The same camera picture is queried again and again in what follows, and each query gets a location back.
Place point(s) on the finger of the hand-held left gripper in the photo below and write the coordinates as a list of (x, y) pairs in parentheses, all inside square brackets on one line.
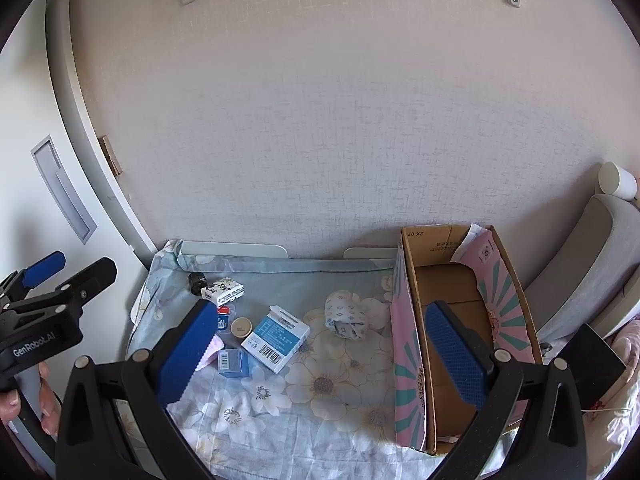
[(92, 277), (45, 267)]

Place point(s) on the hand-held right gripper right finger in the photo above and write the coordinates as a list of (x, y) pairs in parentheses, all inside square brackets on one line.
[(460, 355)]

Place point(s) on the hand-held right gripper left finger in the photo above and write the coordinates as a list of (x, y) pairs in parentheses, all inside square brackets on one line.
[(185, 355)]

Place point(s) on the pink soft pad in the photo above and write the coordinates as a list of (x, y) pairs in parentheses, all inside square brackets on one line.
[(212, 352)]

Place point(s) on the small blue box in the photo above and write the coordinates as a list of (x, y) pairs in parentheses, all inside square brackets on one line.
[(234, 362)]

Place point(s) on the red and blue packet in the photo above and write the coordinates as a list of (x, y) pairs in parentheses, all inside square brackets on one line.
[(224, 319)]

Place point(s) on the round beige lid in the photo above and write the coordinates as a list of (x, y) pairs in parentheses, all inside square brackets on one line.
[(240, 327)]

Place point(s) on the pink printed cardboard box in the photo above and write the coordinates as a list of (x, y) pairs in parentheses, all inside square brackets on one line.
[(450, 285)]

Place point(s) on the small black bottle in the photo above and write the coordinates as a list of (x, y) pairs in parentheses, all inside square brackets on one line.
[(197, 282)]

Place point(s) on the white patterned small box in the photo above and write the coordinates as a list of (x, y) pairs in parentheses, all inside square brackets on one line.
[(225, 290)]

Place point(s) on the blue and white barcode box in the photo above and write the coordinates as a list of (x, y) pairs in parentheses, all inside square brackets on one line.
[(277, 335)]

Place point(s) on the patterned tissue pack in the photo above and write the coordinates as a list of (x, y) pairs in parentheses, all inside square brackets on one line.
[(345, 315)]

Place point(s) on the person's left hand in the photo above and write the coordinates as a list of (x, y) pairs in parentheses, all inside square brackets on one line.
[(48, 400)]

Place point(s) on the black tablet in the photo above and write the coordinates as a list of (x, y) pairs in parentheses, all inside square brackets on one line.
[(592, 360)]

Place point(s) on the white door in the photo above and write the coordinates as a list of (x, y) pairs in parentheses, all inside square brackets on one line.
[(20, 135)]

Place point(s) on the floral bedsheet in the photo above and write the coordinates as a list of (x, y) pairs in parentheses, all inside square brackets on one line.
[(325, 410)]

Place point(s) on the grey headboard cushion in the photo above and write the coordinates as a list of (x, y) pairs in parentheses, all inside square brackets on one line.
[(585, 260)]

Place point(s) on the pink blanket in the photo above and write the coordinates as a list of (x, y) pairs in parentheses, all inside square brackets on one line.
[(620, 435)]

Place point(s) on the white cup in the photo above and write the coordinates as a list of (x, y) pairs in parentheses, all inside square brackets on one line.
[(617, 180)]

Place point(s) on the long white bed rail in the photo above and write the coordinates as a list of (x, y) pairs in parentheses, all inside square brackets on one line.
[(230, 250)]

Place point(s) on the small wooden wall block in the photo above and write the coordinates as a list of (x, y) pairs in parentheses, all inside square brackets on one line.
[(111, 155)]

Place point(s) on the short white bed rail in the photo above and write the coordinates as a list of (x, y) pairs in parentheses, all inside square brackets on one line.
[(367, 253)]

